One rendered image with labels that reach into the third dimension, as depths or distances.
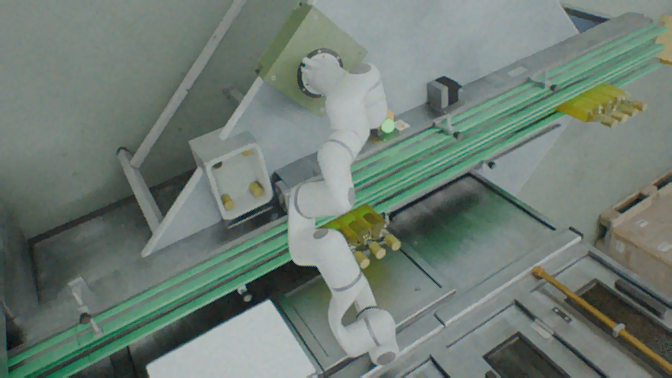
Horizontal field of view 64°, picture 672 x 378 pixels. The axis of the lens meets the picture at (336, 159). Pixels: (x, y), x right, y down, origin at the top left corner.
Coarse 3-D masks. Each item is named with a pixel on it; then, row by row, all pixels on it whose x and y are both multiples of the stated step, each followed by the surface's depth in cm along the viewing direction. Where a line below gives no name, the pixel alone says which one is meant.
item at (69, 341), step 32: (448, 160) 189; (384, 192) 179; (320, 224) 170; (224, 256) 164; (256, 256) 162; (160, 288) 157; (192, 288) 155; (96, 320) 151; (128, 320) 149; (32, 352) 144; (64, 352) 143
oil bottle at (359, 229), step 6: (342, 216) 173; (348, 216) 173; (354, 216) 173; (342, 222) 172; (348, 222) 171; (354, 222) 170; (360, 222) 170; (348, 228) 169; (354, 228) 168; (360, 228) 167; (366, 228) 167; (354, 234) 167; (360, 234) 165; (366, 234) 166; (372, 234) 166; (360, 240) 165; (360, 246) 167; (366, 246) 167
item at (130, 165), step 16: (240, 0) 204; (224, 32) 207; (208, 48) 206; (192, 80) 208; (176, 96) 209; (160, 128) 210; (144, 144) 211; (128, 160) 216; (128, 176) 208; (144, 192) 195; (144, 208) 189
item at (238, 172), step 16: (224, 160) 165; (240, 160) 168; (256, 160) 166; (224, 176) 167; (240, 176) 170; (256, 176) 173; (224, 192) 170; (240, 192) 173; (272, 192) 171; (224, 208) 164; (240, 208) 169
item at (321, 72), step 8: (320, 56) 157; (328, 56) 158; (312, 64) 153; (320, 64) 154; (328, 64) 154; (336, 64) 161; (304, 72) 154; (312, 72) 155; (320, 72) 153; (328, 72) 150; (336, 72) 149; (304, 80) 158; (312, 80) 155; (320, 80) 152; (328, 80) 149; (336, 80) 146; (312, 88) 160; (320, 88) 152; (328, 88) 148
